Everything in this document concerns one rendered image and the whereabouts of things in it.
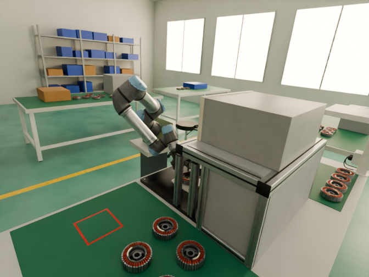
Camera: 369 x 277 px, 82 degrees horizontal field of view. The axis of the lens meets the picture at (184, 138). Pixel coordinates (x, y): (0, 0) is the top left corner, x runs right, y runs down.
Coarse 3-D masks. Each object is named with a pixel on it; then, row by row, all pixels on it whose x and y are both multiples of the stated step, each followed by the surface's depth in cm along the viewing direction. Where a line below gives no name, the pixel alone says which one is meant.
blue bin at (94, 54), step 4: (88, 52) 644; (92, 52) 634; (96, 52) 642; (100, 52) 651; (104, 52) 659; (88, 56) 649; (92, 56) 637; (96, 56) 645; (100, 56) 654; (104, 56) 662
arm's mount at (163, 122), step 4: (156, 120) 192; (160, 120) 189; (164, 120) 187; (160, 124) 186; (164, 124) 184; (168, 124) 182; (172, 124) 180; (160, 132) 181; (156, 136) 181; (160, 136) 178
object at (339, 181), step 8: (336, 168) 157; (336, 176) 144; (344, 176) 145; (352, 176) 148; (328, 184) 135; (336, 184) 136; (344, 184) 135; (320, 192) 129; (328, 192) 127; (336, 192) 127; (344, 192) 131; (336, 200) 122
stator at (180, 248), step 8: (192, 240) 87; (184, 248) 84; (192, 248) 85; (200, 248) 83; (176, 256) 80; (184, 256) 80; (192, 256) 80; (200, 256) 79; (184, 264) 77; (192, 264) 77; (200, 264) 78
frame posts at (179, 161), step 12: (180, 156) 98; (180, 168) 100; (192, 168) 93; (180, 180) 104; (192, 180) 96; (180, 192) 106; (192, 192) 96; (180, 204) 109; (192, 204) 98; (192, 216) 101
